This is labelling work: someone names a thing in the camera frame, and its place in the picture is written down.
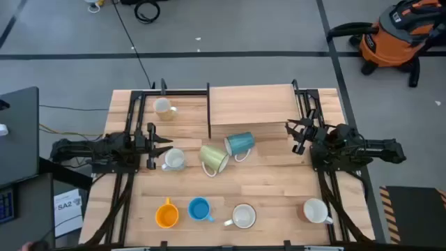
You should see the backlit black keyboard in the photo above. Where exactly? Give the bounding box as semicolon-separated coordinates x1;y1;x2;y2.
0;186;17;224

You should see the long black floor cable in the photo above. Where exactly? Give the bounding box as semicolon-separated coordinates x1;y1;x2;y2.
111;0;155;90

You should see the black metal rig frame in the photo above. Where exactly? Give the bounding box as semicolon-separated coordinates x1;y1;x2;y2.
83;78;376;251

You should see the coiled black cable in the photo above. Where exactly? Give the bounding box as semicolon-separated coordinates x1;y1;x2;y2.
134;0;161;24

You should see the white printed paper sheet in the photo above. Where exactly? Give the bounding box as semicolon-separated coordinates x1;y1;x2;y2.
53;188;84;238

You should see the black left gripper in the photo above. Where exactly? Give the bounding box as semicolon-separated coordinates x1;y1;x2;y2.
133;121;174;172

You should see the thin black cable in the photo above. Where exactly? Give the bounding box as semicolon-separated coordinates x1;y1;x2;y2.
38;104;109;112

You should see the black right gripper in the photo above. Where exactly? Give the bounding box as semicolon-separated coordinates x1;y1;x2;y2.
284;116;328;157

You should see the yellow patterned mug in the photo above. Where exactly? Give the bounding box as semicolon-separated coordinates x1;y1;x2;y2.
152;97;179;122

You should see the wooden shelf with black legs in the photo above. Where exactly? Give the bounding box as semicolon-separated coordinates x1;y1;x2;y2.
206;82;302;140

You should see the yellow cable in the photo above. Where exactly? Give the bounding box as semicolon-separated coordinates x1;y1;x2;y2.
38;123;105;137

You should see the red mug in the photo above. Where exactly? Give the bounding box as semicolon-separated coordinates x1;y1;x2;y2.
300;197;335;225

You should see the black hazard-striped mat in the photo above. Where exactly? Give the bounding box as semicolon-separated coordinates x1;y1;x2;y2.
378;185;446;245

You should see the orange mug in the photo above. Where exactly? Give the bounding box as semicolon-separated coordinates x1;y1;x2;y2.
155;197;180;229

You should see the light green mug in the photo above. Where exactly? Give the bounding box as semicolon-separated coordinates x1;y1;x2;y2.
199;144;231;178

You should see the teal mug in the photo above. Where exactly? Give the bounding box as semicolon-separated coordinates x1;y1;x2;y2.
224;131;256;163

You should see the dark grey desk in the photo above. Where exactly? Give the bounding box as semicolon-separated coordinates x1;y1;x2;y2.
0;172;56;251

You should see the mustard yellow mug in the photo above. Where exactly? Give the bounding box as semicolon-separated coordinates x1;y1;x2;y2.
223;203;258;230

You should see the grey cabinet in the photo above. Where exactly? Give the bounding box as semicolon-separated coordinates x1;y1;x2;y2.
0;86;40;188

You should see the light blue mug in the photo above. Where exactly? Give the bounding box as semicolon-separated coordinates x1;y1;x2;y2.
187;197;215;223

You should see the black desk crossbar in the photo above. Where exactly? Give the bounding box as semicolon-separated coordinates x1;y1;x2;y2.
38;156;93;191

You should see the white cable loop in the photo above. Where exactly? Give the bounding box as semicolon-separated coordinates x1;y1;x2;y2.
83;0;102;14

